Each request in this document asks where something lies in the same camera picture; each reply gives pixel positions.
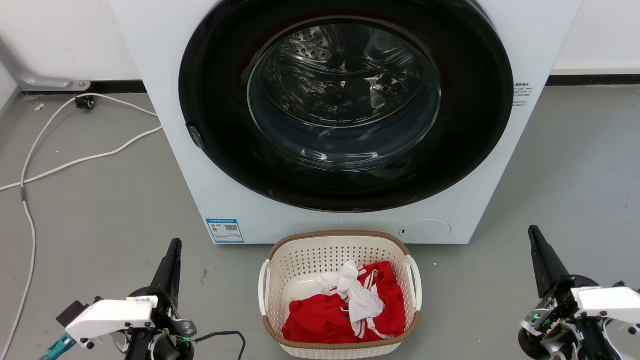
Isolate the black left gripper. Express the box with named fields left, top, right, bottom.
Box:
left=124, top=238, right=197, bottom=360

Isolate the cream perforated laundry basket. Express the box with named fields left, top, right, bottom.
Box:
left=258, top=230, right=423, bottom=360

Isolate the white garment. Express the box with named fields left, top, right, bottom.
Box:
left=315, top=260, right=396, bottom=340

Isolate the white front-load washing machine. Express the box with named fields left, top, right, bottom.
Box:
left=110, top=0, right=585, bottom=246

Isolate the thick white hose cable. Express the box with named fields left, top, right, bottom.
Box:
left=0, top=126, right=164, bottom=193

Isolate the steel washer drum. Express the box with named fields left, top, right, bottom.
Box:
left=247, top=20, right=442, bottom=172

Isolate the small printed text sticker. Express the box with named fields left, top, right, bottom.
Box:
left=512, top=82, right=534, bottom=107

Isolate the thin white power cable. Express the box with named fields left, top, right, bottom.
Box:
left=0, top=93, right=159, bottom=358

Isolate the grey metal pipe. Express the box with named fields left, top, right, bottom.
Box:
left=0, top=37, right=92, bottom=92

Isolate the round white filter cover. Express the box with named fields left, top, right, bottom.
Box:
left=399, top=219, right=452, bottom=244

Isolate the red garment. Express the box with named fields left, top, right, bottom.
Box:
left=281, top=260, right=407, bottom=344

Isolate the black round washer door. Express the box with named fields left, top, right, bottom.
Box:
left=178, top=0, right=515, bottom=213

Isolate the blue energy label sticker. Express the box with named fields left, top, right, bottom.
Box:
left=205, top=218, right=245, bottom=244

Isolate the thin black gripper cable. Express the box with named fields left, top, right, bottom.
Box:
left=193, top=330, right=247, bottom=360

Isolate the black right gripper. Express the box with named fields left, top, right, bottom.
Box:
left=518, top=225, right=622, bottom=360

